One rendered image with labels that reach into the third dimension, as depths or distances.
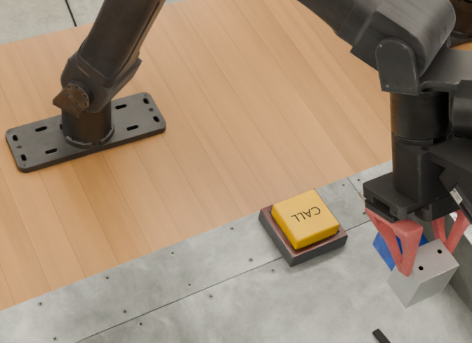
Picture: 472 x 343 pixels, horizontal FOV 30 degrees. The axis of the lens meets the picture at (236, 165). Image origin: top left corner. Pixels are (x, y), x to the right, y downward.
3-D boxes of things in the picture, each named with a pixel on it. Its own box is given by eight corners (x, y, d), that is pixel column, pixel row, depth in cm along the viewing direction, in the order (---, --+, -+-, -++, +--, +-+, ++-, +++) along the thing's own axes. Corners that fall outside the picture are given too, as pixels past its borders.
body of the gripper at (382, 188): (485, 191, 86) (487, 122, 83) (402, 226, 82) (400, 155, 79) (441, 168, 91) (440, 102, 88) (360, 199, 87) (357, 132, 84)
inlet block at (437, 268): (338, 212, 98) (350, 183, 93) (374, 197, 100) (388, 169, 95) (405, 308, 91) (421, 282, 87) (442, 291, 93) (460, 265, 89)
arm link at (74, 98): (132, 49, 107) (94, 29, 108) (89, 91, 102) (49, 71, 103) (132, 85, 112) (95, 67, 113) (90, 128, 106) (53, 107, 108)
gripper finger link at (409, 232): (464, 271, 88) (465, 190, 84) (407, 297, 86) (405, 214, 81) (420, 243, 94) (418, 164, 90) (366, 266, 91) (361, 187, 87)
